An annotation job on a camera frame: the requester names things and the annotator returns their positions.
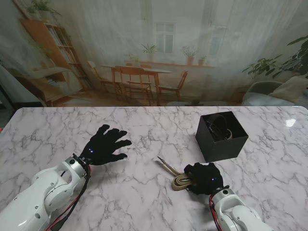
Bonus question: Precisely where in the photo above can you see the red and black cable bundle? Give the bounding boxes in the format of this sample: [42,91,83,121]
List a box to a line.
[44,165,92,231]
[208,194,223,231]

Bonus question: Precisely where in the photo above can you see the black woven belt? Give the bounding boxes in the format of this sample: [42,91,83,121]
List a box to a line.
[205,115,231,141]

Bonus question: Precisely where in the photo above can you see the black square storage box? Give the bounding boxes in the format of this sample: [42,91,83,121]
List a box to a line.
[195,111,250,164]

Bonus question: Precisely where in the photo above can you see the printed room scene backdrop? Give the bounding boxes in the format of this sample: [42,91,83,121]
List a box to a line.
[0,0,308,108]

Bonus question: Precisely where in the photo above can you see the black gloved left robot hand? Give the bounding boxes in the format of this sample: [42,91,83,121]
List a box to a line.
[79,124,132,167]

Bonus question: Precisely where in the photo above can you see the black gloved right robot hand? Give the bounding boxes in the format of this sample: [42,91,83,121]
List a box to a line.
[184,162,229,195]

